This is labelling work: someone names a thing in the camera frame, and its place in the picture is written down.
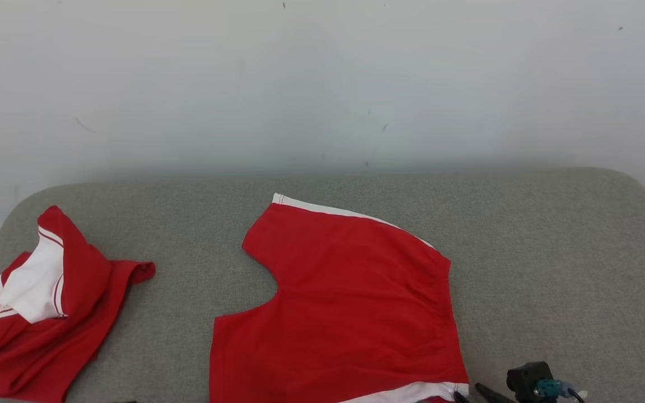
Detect black cable with green plug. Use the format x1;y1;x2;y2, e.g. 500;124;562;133
535;379;589;403

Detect grey fabric sofa cushion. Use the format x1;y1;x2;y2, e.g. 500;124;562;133
0;167;645;403

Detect red basketball jersey white trim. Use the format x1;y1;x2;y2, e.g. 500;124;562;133
0;205;156;402

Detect red shorts with white stripes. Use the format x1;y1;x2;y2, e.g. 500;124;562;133
209;193;470;403

